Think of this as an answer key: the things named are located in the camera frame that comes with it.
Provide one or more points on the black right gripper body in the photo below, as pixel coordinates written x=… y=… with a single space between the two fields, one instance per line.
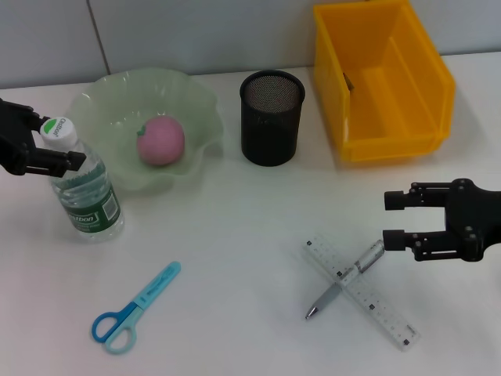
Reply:
x=477 y=219

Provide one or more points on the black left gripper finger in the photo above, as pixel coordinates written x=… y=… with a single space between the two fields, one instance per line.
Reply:
x=51 y=163
x=35 y=119

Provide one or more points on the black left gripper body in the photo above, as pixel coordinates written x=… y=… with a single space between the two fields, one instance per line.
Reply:
x=11 y=137

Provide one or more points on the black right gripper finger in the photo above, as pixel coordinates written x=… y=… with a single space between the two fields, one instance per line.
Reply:
x=393 y=199
x=393 y=239

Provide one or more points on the clear green-label water bottle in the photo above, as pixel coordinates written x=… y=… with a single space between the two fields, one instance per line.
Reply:
x=90 y=203

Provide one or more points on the pink toy peach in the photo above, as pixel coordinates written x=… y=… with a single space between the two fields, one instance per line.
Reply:
x=160 y=141

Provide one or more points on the green wavy glass fruit plate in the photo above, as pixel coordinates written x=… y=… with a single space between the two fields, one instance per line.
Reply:
x=113 y=105

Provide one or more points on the transparent plastic ruler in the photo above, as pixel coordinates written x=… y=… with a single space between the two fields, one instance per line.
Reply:
x=391 y=322

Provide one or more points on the silver ballpoint pen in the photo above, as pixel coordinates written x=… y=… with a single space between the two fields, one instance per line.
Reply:
x=329 y=296

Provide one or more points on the black mesh pen holder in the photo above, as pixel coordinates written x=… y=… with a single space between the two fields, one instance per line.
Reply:
x=270 y=129

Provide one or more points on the blue scissors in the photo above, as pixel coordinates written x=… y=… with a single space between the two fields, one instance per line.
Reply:
x=117 y=323

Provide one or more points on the yellow plastic bin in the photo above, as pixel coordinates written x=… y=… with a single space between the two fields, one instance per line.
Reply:
x=391 y=98

